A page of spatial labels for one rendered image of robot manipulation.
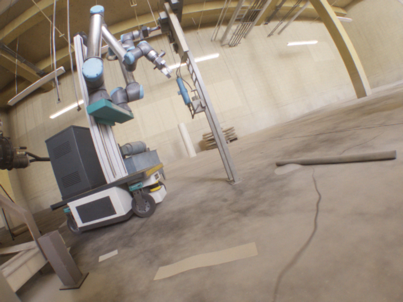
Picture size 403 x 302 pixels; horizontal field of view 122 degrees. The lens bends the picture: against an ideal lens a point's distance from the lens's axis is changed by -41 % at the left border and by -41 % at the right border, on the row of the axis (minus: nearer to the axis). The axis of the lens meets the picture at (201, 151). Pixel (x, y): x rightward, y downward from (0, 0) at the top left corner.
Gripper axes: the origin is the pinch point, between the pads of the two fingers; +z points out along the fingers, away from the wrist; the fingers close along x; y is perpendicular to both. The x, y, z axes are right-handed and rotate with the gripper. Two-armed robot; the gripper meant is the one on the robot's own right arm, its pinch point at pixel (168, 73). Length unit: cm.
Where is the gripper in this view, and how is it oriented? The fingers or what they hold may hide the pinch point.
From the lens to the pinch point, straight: 145.7
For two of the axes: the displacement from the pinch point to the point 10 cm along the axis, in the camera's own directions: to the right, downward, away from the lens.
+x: 2.2, 0.8, -9.7
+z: 6.6, 7.2, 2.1
